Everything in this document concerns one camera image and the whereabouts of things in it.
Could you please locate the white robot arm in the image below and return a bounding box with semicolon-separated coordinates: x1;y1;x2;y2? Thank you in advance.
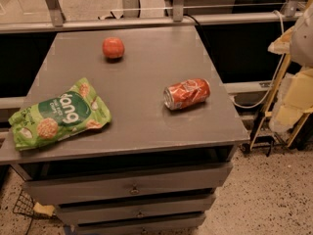
290;4;313;68

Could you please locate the orange soda can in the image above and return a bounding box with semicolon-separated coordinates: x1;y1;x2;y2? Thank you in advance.
163;78;210;111

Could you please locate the grey drawer cabinet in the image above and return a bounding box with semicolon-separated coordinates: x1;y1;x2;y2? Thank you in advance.
0;25;251;235

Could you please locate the green rice chips bag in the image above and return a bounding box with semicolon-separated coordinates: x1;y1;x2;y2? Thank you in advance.
9;78;112;151

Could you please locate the red apple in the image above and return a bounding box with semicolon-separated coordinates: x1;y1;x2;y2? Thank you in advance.
102;37;125;59

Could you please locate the bottom grey drawer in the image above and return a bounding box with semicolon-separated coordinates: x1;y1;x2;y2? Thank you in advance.
75;212;205;235

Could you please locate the grey drawer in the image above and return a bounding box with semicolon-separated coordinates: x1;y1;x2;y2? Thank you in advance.
22;163;233;205
75;212;205;235
57;193;216;224

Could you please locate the top grey drawer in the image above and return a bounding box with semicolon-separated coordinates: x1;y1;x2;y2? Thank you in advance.
22;163;233;205

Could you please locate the middle grey drawer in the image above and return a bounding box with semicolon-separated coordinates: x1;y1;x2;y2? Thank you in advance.
57;193;216;224

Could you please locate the yellow sponge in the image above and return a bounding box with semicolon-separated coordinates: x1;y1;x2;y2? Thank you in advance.
33;202;55;216

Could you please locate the black cable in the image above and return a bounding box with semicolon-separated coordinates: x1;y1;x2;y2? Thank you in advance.
183;14;216;71

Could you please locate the white cable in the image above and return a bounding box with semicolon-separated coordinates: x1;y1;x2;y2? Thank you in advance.
230;9;287;110

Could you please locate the metal railing frame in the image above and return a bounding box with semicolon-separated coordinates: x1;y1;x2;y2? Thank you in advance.
0;0;313;35

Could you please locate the black wire basket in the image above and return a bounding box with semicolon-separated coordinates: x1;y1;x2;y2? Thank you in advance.
13;190;50;235

